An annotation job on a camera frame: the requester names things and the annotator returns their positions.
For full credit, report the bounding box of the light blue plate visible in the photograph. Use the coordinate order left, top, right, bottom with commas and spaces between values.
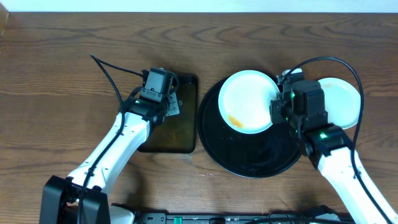
218, 70, 279, 134
318, 78, 361, 129

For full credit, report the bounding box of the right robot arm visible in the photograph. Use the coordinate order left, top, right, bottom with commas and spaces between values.
270, 69, 397, 223

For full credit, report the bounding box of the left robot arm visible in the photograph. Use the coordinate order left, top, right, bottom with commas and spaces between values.
39, 90, 180, 223

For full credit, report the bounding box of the black rectangular water tray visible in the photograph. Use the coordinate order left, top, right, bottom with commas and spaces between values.
138, 73, 198, 154

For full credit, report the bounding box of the black round tray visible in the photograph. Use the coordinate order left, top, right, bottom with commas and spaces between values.
197, 78, 302, 178

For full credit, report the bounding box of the left black cable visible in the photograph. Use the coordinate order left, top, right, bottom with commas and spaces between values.
76, 54, 180, 224

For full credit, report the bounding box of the black cable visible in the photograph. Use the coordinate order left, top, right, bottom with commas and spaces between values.
284, 56, 396, 224
76, 54, 180, 224

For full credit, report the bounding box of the right black cable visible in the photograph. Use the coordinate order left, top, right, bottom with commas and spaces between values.
284, 56, 396, 224

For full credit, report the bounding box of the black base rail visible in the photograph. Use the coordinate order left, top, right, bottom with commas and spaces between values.
133, 213, 353, 224

